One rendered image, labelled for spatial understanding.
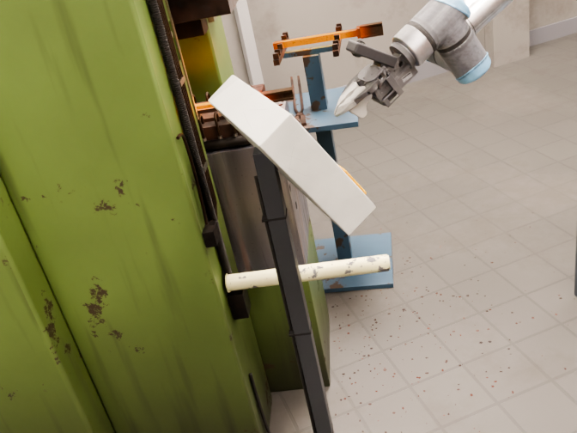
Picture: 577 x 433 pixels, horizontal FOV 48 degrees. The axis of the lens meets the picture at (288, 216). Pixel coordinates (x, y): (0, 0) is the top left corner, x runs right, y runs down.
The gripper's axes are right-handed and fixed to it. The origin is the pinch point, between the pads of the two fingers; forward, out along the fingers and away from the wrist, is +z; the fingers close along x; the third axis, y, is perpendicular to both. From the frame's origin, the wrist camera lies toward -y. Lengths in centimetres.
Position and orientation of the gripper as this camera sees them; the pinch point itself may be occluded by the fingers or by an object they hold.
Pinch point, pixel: (337, 109)
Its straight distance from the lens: 149.0
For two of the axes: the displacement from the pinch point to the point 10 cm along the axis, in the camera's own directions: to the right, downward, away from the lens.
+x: -3.7, -3.9, 8.4
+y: 6.0, 5.9, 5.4
